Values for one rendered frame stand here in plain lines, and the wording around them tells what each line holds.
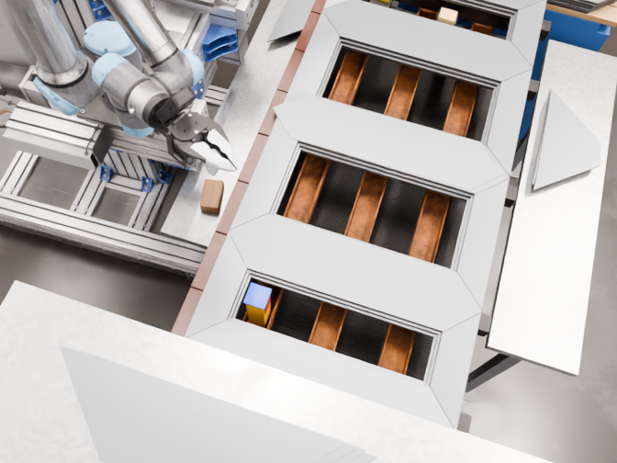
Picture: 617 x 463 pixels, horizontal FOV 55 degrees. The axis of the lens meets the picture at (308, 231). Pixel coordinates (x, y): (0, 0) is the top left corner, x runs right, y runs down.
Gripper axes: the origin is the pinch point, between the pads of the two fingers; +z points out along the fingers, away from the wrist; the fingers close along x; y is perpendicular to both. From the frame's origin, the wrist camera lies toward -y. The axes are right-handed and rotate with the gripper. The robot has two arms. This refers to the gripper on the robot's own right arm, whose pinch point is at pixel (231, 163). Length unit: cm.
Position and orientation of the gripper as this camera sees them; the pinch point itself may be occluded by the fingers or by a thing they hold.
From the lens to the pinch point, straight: 111.1
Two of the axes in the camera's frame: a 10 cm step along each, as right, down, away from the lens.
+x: -6.4, 6.2, -4.4
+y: -1.3, 4.8, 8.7
